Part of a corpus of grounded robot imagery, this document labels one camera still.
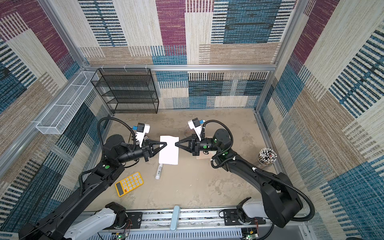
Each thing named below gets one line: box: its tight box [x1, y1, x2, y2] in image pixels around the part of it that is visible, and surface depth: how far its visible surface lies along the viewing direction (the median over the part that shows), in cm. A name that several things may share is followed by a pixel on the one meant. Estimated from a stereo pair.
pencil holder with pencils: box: [257, 147, 278, 167], surface depth 77 cm
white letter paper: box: [158, 135, 180, 165], surface depth 66 cm
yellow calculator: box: [115, 172, 144, 198], surface depth 85 cm
